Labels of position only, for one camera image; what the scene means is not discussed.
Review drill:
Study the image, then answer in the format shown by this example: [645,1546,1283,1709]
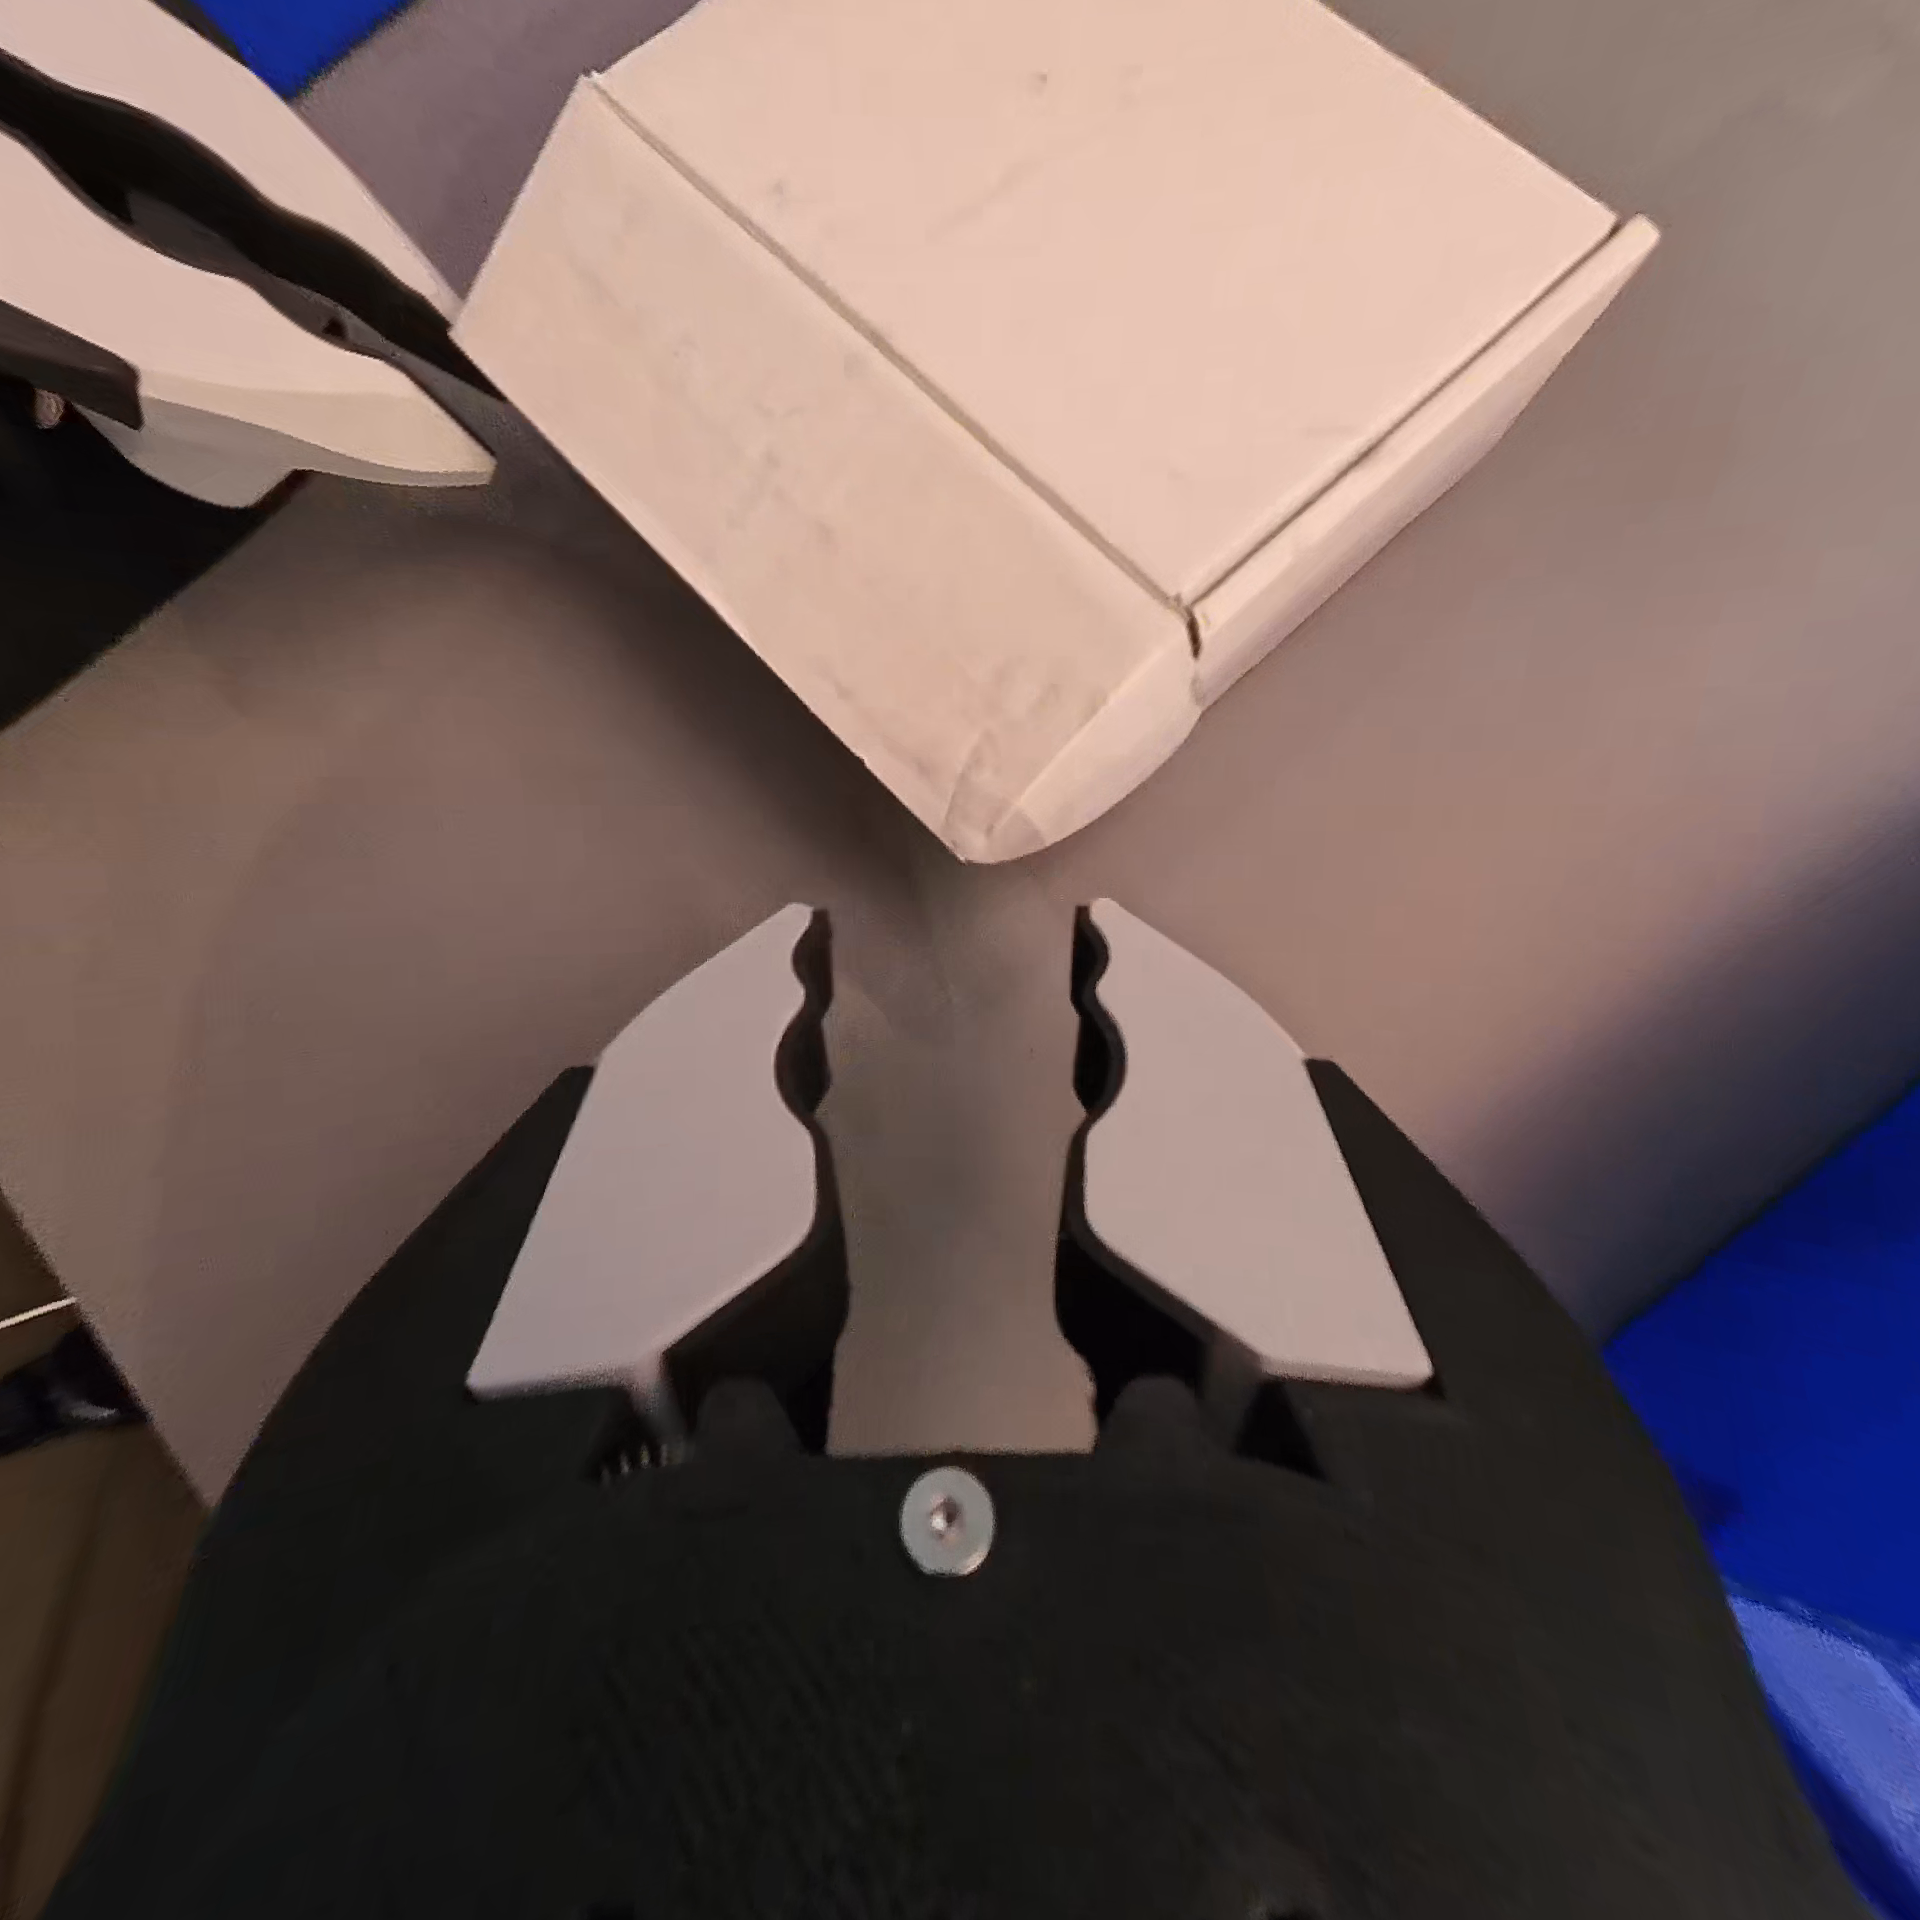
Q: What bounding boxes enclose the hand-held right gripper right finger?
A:
[1051,895,1437,1391]

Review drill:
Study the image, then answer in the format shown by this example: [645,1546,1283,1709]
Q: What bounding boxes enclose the blue cloth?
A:
[1599,1083,1920,1920]
[195,0,426,93]

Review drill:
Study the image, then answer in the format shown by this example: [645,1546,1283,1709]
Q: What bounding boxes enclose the white cardboard box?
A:
[450,0,1662,866]

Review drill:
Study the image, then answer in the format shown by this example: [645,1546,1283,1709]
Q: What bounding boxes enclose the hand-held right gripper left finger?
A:
[463,902,846,1403]

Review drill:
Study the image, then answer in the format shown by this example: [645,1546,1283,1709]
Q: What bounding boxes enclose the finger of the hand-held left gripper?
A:
[0,0,481,370]
[0,93,509,510]

